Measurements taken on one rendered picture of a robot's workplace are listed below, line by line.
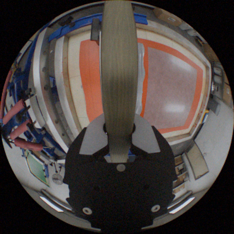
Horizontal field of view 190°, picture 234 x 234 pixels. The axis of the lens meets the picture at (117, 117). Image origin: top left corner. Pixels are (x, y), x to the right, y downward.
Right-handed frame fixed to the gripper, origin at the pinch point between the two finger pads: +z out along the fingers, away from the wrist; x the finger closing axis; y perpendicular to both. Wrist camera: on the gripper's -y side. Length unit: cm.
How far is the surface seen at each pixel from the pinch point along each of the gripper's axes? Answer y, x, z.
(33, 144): 23, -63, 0
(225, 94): -51, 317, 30
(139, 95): 0.6, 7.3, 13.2
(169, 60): -14.3, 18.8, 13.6
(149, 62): -11.2, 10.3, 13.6
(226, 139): 67, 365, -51
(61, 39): -23.8, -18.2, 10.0
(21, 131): 7, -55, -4
